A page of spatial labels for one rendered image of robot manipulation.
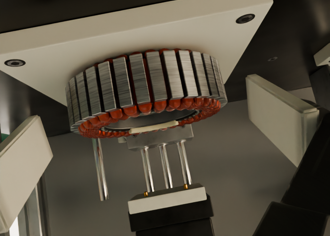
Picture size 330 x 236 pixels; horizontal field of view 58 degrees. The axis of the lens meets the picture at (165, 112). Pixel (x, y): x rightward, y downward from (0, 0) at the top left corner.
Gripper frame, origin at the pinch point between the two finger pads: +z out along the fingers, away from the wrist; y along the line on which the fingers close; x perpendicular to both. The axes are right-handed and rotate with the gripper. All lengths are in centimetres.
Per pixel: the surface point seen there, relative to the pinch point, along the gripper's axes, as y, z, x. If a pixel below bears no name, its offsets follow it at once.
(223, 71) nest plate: 6.8, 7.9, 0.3
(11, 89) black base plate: -10.2, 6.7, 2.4
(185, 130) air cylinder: 3.3, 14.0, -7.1
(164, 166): 0.2, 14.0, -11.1
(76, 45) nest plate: -2.7, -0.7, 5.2
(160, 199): -0.3, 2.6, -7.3
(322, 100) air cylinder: 20.8, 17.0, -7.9
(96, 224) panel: -11.6, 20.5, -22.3
